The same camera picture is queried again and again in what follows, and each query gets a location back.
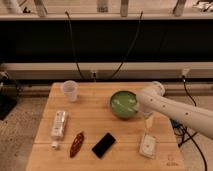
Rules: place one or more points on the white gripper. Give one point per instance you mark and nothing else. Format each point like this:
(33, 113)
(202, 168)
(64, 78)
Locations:
(149, 117)

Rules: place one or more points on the green ceramic bowl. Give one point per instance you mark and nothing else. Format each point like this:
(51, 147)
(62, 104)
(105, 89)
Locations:
(122, 104)

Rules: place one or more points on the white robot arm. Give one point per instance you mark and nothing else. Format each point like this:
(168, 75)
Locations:
(152, 97)

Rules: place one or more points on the white rectangular packet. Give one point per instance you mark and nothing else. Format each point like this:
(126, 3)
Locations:
(147, 146)

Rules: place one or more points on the blue connector on floor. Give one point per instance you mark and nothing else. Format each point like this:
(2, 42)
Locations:
(175, 124)

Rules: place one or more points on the black smartphone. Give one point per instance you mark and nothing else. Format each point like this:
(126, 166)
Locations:
(103, 145)

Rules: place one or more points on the brown red oblong object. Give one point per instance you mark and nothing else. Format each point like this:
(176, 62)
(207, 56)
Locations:
(76, 145)

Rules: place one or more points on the clear plastic cup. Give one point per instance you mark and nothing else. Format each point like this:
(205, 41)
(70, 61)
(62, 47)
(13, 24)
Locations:
(69, 89)

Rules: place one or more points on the white remote control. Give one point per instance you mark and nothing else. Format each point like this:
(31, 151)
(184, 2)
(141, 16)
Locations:
(59, 124)

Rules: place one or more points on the small white cap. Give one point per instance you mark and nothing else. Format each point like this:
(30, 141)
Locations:
(55, 145)

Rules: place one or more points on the wall power outlet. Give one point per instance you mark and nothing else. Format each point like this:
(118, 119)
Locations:
(94, 75)

